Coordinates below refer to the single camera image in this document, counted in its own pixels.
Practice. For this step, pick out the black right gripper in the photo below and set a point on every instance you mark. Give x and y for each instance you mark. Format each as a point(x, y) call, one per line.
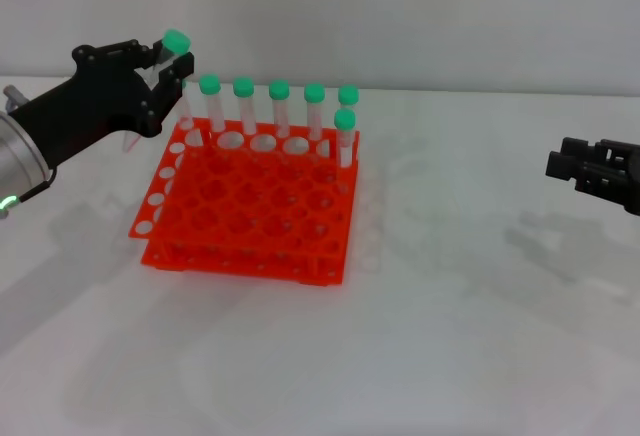
point(635, 181)

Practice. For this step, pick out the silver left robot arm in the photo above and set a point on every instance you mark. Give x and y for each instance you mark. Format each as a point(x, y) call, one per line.
point(17, 156)

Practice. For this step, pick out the orange plastic test tube rack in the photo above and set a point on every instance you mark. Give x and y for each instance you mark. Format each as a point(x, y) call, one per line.
point(240, 206)

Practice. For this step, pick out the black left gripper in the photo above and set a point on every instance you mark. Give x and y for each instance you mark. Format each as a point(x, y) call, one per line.
point(90, 106)

